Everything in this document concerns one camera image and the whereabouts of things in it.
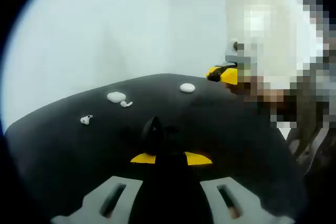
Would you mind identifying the grey shoulder strap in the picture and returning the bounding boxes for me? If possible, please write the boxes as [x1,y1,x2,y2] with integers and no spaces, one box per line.
[307,128,330,172]

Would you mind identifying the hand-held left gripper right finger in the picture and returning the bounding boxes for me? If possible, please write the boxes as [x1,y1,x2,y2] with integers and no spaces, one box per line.
[169,152,296,224]

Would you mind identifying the cream door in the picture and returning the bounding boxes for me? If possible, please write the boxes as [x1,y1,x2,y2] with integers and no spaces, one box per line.
[224,0,297,78]

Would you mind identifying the white rounded charging case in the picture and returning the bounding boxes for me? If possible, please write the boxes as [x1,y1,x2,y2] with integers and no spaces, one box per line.
[107,91,126,103]

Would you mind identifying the white oval charging case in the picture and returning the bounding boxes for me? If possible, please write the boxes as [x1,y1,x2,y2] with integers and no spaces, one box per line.
[180,82,196,94]

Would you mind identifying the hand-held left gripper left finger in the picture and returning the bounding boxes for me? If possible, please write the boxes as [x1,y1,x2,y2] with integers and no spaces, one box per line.
[50,153,169,224]

